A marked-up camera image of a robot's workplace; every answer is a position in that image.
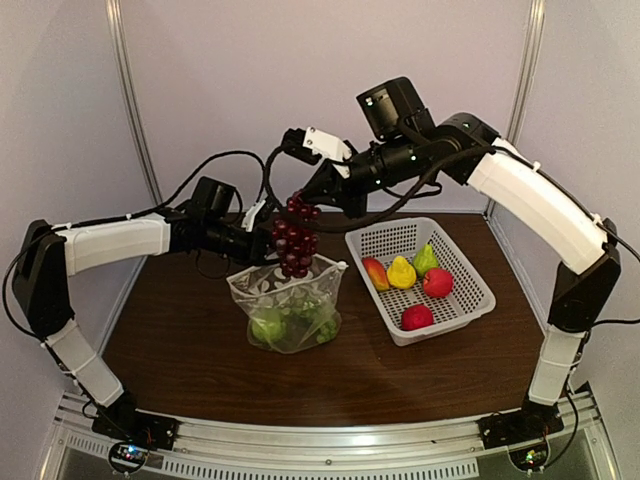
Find dark fake grapes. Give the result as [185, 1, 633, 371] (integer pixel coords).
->
[272, 192, 321, 278]

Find clear polka dot zip bag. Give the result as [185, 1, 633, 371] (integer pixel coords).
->
[227, 255, 348, 354]

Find green fake apple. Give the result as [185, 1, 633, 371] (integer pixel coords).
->
[249, 309, 286, 344]

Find orange red fake mango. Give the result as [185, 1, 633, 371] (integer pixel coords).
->
[362, 257, 390, 292]

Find green fake grapes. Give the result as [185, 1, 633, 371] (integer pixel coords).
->
[287, 301, 340, 348]

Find yellow fake pear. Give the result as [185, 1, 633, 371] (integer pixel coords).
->
[386, 256, 417, 289]

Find green fake pear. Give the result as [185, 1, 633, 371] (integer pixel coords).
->
[412, 243, 439, 277]

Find red fake apple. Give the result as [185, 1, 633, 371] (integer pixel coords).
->
[401, 305, 434, 331]

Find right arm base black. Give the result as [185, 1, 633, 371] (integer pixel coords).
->
[476, 403, 564, 449]

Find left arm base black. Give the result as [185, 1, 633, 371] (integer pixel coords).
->
[89, 388, 179, 451]

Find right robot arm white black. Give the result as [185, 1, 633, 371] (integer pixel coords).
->
[301, 77, 621, 428]

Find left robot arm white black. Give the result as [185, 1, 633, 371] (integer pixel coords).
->
[2, 177, 274, 433]

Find white perforated plastic basket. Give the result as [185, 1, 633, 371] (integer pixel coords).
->
[344, 216, 497, 349]

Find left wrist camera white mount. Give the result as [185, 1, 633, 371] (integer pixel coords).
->
[241, 199, 266, 232]

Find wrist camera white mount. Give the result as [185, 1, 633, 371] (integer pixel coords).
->
[241, 199, 266, 232]
[281, 127, 355, 179]

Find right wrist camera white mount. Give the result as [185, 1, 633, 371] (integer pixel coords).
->
[281, 127, 355, 179]

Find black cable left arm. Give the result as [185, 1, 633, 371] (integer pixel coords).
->
[2, 149, 266, 341]

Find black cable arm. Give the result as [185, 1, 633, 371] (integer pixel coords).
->
[2, 149, 266, 341]
[262, 129, 640, 471]

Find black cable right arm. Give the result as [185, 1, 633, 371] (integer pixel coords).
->
[262, 129, 640, 471]

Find aluminium frame post right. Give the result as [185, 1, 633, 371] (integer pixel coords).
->
[484, 0, 547, 219]

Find aluminium frame post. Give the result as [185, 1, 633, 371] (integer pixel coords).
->
[105, 0, 163, 203]
[484, 0, 547, 219]

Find aluminium frame post left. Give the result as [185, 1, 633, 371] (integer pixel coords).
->
[105, 0, 163, 203]

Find aluminium front rail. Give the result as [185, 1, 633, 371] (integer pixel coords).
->
[49, 382, 609, 479]

